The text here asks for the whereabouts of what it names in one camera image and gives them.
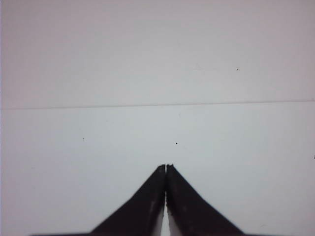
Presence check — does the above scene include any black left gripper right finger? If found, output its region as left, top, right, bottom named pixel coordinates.
left=165, top=165, right=245, bottom=236

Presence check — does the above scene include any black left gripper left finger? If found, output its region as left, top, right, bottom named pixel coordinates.
left=91, top=165, right=165, bottom=236

